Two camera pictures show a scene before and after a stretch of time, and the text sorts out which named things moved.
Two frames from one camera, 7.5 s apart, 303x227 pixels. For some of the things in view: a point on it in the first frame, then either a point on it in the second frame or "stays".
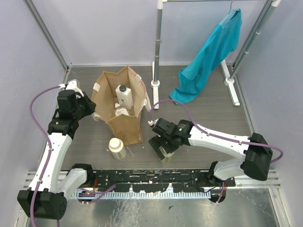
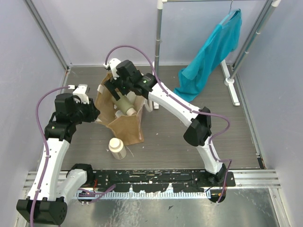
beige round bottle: (117, 147) stays
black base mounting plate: (157, 180) stays
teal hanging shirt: (223, 41) stays
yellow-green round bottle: (168, 158) -> (124, 105)
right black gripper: (156, 141) -> (111, 87)
